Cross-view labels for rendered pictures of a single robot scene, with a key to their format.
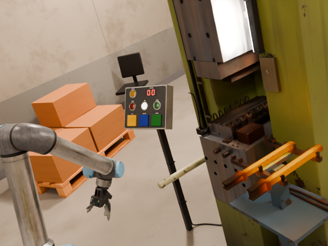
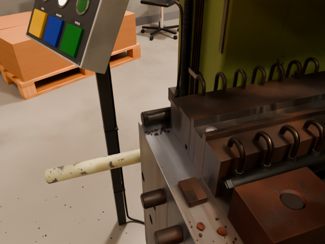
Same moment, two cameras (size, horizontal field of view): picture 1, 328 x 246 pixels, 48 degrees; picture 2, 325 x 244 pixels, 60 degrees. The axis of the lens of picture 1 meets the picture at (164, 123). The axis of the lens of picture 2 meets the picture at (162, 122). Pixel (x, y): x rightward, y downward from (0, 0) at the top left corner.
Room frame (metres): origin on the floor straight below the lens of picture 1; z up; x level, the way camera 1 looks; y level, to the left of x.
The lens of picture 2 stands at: (1.53, -0.31, 1.26)
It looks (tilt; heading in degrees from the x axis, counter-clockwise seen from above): 36 degrees down; 9
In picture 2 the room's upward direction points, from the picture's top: straight up
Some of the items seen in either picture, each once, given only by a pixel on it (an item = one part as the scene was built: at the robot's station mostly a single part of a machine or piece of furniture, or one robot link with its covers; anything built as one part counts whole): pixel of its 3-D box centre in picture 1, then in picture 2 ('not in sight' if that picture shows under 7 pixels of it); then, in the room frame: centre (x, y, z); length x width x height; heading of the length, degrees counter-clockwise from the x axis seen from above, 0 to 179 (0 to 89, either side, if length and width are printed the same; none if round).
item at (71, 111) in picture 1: (66, 133); (60, 24); (4.18, 1.14, 0.41); 1.45 x 1.11 x 0.81; 133
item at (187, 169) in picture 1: (185, 170); (117, 160); (2.17, -0.05, 0.62); 0.44 x 0.05 x 0.05; 118
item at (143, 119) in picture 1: (144, 120); (54, 31); (2.27, 0.12, 1.01); 0.07 x 0.05 x 0.07; 53
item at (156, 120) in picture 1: (156, 120); (72, 40); (2.21, 0.04, 1.01); 0.07 x 0.05 x 0.07; 53
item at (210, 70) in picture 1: (234, 56); not in sight; (2.01, -0.48, 1.32); 0.42 x 0.20 x 0.10; 118
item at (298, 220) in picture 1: (282, 206); not in sight; (1.40, -0.42, 0.74); 0.40 x 0.30 x 0.02; 26
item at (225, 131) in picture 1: (245, 114); (290, 115); (2.01, -0.48, 0.96); 0.42 x 0.20 x 0.09; 118
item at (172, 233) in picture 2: (226, 154); (168, 236); (1.78, -0.28, 0.87); 0.04 x 0.03 x 0.03; 118
